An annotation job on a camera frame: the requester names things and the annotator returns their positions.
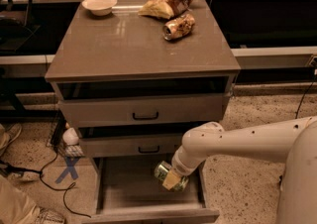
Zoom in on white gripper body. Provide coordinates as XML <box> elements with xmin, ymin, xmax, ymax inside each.
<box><xmin>171</xmin><ymin>150</ymin><xmax>198</xmax><ymax>176</ymax></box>

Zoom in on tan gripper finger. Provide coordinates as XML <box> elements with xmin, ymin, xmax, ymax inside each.
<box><xmin>162</xmin><ymin>169</ymin><xmax>181</xmax><ymax>190</ymax></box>

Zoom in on green soda can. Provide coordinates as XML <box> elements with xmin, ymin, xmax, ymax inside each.
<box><xmin>154</xmin><ymin>161</ymin><xmax>189</xmax><ymax>191</ymax></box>

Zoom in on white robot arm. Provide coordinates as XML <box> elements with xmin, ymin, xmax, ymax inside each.
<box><xmin>162</xmin><ymin>116</ymin><xmax>317</xmax><ymax>224</ymax></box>

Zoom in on bottom drawer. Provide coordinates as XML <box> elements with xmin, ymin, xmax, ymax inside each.
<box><xmin>82</xmin><ymin>154</ymin><xmax>219</xmax><ymax>224</ymax></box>

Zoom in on drawer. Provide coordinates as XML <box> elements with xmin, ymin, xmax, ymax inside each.
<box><xmin>58</xmin><ymin>91</ymin><xmax>230</xmax><ymax>128</ymax></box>
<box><xmin>82</xmin><ymin>154</ymin><xmax>219</xmax><ymax>224</ymax></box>
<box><xmin>79</xmin><ymin>121</ymin><xmax>205</xmax><ymax>158</ymax></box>

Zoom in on top drawer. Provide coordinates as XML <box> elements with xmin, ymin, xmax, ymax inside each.
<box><xmin>58</xmin><ymin>91</ymin><xmax>230</xmax><ymax>128</ymax></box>

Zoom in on grey drawer cabinet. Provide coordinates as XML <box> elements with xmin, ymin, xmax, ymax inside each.
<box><xmin>45</xmin><ymin>0</ymin><xmax>242</xmax><ymax>224</ymax></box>

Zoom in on middle drawer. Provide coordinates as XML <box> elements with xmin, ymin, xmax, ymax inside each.
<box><xmin>79</xmin><ymin>121</ymin><xmax>205</xmax><ymax>158</ymax></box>

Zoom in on crushed brown soda can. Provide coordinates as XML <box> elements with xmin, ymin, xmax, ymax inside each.
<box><xmin>163</xmin><ymin>14</ymin><xmax>195</xmax><ymax>41</ymax></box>

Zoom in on person leg beige trousers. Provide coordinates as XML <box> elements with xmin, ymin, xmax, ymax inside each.
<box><xmin>0</xmin><ymin>176</ymin><xmax>40</xmax><ymax>224</ymax></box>

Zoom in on person shoe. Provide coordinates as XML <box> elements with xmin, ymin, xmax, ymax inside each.
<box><xmin>0</xmin><ymin>123</ymin><xmax>22</xmax><ymax>156</ymax></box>

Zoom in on white bowl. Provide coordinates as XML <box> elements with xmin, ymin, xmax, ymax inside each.
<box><xmin>81</xmin><ymin>0</ymin><xmax>117</xmax><ymax>16</ymax></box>

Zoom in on black chair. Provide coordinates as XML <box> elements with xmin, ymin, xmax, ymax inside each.
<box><xmin>0</xmin><ymin>0</ymin><xmax>40</xmax><ymax>52</ymax></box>

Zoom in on black adapter cable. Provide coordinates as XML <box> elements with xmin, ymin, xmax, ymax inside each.
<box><xmin>294</xmin><ymin>68</ymin><xmax>317</xmax><ymax>120</ymax></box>

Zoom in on black floor cable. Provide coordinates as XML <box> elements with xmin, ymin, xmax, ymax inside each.
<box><xmin>0</xmin><ymin>150</ymin><xmax>92</xmax><ymax>219</ymax></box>

